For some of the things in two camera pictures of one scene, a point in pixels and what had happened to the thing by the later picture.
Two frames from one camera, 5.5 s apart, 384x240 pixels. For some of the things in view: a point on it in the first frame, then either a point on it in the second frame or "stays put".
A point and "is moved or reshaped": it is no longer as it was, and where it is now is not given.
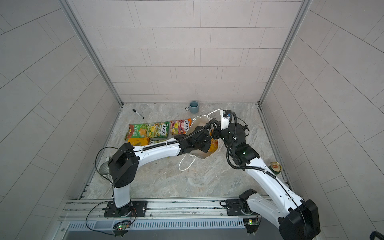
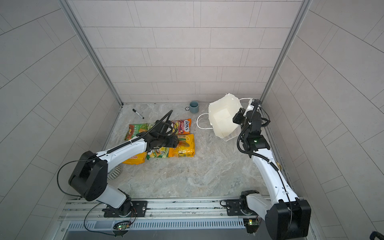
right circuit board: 252,224 stays put
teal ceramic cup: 194,107 stays put
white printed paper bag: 197,122 -> 221,113
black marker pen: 133,110 stays put
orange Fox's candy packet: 180,126 stays put
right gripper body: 224,136 -> 241,120
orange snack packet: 214,145 is moved or reshaped
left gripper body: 202,145 -> 165,141
